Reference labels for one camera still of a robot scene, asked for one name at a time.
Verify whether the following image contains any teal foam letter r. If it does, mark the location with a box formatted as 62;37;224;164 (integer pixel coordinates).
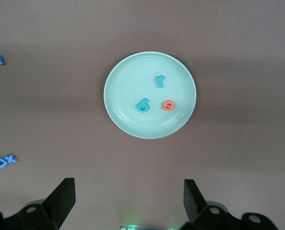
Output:
155;75;166;89

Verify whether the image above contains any light green round plate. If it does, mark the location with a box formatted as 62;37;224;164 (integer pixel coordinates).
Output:
103;51;197;139

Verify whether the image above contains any teal foam letter d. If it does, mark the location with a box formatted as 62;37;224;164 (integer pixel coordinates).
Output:
135;97;150;113

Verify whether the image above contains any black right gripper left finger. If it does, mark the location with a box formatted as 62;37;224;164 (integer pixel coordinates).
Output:
0;177;76;230

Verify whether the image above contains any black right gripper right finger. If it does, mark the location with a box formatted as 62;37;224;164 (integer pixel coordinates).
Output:
179;179;278;230

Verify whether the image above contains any orange foam letter e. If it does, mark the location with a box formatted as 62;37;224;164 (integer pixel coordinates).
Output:
161;99;176;112

